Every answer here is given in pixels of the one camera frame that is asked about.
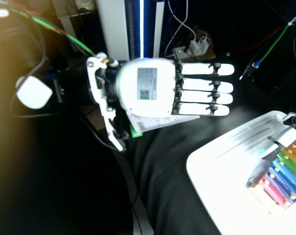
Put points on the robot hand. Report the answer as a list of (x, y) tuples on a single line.
[(290, 135), (162, 93)]

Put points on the rainbow wooden xylophone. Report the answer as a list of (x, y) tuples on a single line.
[(282, 178)]

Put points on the white plastic lid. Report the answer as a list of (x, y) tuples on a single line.
[(223, 176)]

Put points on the white power strip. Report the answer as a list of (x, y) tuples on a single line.
[(180, 52)]

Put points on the brown wooden board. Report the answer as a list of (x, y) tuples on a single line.
[(206, 55)]

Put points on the white plug charger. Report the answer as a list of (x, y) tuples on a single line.
[(199, 45)]

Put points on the white pillar with blue light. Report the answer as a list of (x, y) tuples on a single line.
[(116, 29)]

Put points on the black table cloth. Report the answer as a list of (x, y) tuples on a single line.
[(167, 183)]

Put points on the grey metal rack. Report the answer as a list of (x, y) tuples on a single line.
[(74, 15)]

